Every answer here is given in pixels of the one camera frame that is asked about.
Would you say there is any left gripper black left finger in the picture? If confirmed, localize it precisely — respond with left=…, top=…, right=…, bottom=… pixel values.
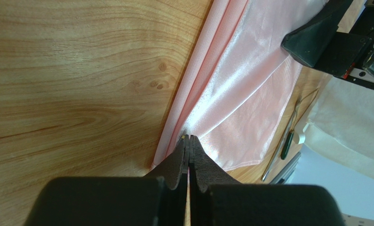
left=25, top=135, right=189, bottom=226

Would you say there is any white hanging cloth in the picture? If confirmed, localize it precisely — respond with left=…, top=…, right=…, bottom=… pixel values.
left=293, top=77, right=374, bottom=179

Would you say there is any black handled knife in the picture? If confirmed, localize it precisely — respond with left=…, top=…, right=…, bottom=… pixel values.
left=280, top=90, right=317, bottom=160

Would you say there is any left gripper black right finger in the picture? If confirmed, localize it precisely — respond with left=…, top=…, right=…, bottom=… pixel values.
left=189, top=136, right=344, bottom=226

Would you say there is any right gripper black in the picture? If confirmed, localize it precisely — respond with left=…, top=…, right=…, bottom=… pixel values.
left=281, top=0, right=374, bottom=90

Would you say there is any pink cloth napkin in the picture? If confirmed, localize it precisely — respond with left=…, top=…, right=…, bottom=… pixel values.
left=152, top=0, right=326, bottom=171

